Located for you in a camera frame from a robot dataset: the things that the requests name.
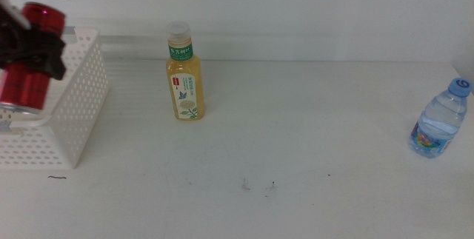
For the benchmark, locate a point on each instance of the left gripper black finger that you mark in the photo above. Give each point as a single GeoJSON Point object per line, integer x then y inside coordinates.
{"type": "Point", "coordinates": [55, 52]}

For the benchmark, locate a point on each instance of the red cola can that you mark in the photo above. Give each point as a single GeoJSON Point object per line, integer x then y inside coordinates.
{"type": "Point", "coordinates": [26, 83]}

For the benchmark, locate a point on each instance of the yellow tea bottle green label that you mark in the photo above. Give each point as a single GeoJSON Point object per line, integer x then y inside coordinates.
{"type": "Point", "coordinates": [184, 80]}

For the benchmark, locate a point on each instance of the small water bottle blue cap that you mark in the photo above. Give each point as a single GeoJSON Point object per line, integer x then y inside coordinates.
{"type": "Point", "coordinates": [440, 120]}

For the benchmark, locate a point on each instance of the white perforated plastic basket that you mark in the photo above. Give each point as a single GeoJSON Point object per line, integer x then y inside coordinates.
{"type": "Point", "coordinates": [85, 94]}

